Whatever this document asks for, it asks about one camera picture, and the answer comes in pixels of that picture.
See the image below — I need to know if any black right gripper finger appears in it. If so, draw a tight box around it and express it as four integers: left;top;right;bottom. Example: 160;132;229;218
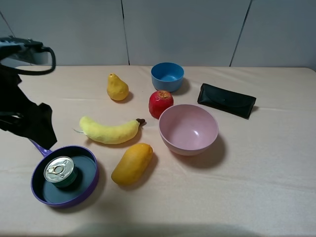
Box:
26;123;57;150

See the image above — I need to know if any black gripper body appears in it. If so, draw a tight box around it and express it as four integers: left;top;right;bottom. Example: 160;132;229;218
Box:
0;99;53;138

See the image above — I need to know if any small silver tin can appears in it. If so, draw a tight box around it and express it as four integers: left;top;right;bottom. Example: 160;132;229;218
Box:
43;156;78;188

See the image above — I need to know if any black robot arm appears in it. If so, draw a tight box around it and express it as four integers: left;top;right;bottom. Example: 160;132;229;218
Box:
0;65;57;149

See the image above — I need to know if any purple frying pan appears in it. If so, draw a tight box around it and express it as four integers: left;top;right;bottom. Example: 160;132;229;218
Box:
31;141;99;208

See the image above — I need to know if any yellow banana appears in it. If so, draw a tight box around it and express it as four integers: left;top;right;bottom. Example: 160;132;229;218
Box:
76;116;146;145

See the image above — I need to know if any yellow pear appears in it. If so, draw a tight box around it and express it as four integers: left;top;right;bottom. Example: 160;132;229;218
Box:
107;74;129;101

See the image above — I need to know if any yellow mango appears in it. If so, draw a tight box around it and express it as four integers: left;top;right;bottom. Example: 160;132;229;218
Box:
111;143;153;186

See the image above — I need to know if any red pomegranate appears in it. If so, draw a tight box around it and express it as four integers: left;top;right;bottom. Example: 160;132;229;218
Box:
149;90;174;119

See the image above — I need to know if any blue plastic bowl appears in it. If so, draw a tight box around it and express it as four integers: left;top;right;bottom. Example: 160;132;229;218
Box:
151;62;184;92

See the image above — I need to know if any pink plastic bowl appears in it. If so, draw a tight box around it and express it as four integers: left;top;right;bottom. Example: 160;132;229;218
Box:
158;104;219;156

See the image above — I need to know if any black glasses case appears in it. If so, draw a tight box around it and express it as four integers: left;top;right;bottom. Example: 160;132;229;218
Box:
197;83;256;119

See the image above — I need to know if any black camera cable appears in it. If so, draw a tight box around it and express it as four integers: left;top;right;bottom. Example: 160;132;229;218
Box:
0;46;56;76

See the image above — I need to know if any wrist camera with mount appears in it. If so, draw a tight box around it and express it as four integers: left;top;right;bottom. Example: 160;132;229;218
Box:
0;36;49;65

